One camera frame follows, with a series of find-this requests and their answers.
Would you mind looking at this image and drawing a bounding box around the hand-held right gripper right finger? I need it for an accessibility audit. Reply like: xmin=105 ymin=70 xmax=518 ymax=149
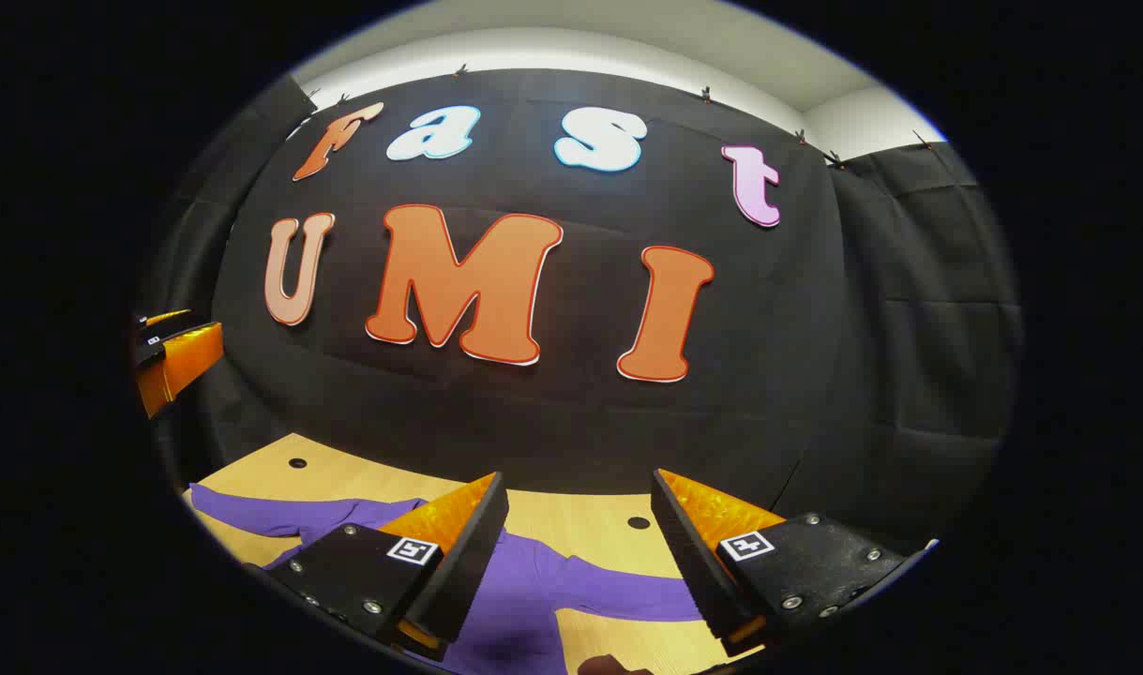
xmin=651 ymin=469 xmax=938 ymax=659

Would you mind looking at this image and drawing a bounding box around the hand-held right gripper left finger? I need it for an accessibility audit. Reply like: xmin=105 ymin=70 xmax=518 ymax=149
xmin=269 ymin=472 xmax=510 ymax=657

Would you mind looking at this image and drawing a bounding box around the purple knit garment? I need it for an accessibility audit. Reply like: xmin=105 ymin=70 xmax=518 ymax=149
xmin=188 ymin=483 xmax=708 ymax=675

